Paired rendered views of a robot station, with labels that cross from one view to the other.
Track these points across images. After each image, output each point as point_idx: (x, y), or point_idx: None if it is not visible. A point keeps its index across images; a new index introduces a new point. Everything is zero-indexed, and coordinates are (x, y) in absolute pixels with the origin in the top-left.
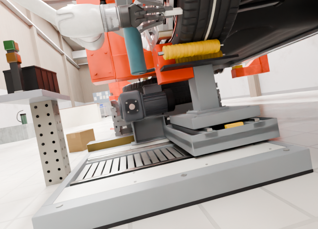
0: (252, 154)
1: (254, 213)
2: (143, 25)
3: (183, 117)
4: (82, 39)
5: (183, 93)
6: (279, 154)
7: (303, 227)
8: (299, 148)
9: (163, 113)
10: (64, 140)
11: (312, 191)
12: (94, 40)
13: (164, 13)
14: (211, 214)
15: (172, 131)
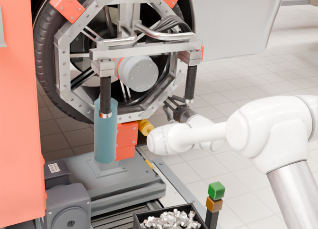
0: (161, 175)
1: (200, 192)
2: (170, 115)
3: (133, 179)
4: (191, 148)
5: None
6: (166, 167)
7: (208, 183)
8: (159, 159)
9: None
10: None
11: (181, 174)
12: None
13: (169, 102)
14: (203, 205)
15: (113, 200)
